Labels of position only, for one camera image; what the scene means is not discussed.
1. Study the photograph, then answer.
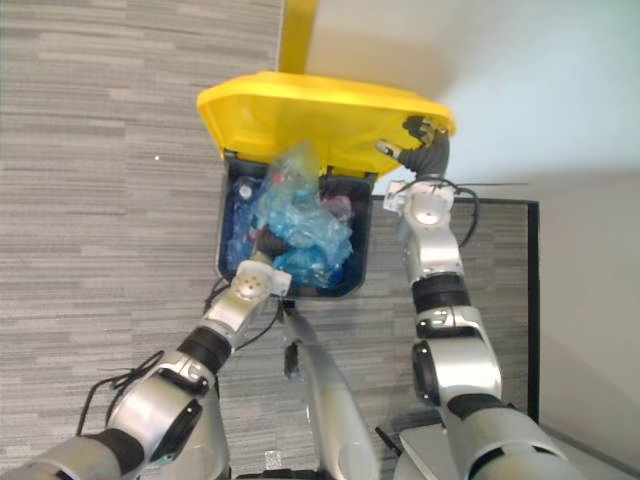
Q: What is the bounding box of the silver right robot leg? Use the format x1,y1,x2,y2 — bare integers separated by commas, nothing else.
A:
374,423,484,480

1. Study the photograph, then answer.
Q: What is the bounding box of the silver robot leg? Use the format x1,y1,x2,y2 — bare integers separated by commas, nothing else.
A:
281,298,382,480
374,423,484,480

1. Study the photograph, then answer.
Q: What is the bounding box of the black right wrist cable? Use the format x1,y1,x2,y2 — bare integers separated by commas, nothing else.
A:
447,180,482,247

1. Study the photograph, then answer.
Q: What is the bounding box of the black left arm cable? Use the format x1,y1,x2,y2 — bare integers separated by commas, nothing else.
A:
74,349,166,437

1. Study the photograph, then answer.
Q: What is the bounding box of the yellow vertical wall strip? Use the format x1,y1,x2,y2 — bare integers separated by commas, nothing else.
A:
277,0,321,74

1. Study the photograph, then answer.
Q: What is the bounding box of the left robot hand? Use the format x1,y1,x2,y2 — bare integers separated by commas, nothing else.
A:
252,227,297,265

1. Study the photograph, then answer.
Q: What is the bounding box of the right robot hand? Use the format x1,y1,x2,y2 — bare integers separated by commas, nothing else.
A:
374,113,454,178

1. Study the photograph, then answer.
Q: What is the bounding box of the silver left robot leg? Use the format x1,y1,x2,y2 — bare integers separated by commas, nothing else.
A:
281,298,382,480

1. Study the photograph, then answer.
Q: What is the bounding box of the large dark blue trash can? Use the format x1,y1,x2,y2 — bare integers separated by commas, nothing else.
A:
214,149,376,300

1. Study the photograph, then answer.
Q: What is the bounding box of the clear plastic bottle white cap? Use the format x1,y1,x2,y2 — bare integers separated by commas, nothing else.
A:
227,174,262,264

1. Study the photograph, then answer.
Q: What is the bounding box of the purple rubbish piece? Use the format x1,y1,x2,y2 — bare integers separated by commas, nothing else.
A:
322,194,357,224

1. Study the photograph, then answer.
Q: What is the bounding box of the yellow trash can lid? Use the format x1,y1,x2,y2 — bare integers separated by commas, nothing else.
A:
196,71,458,184

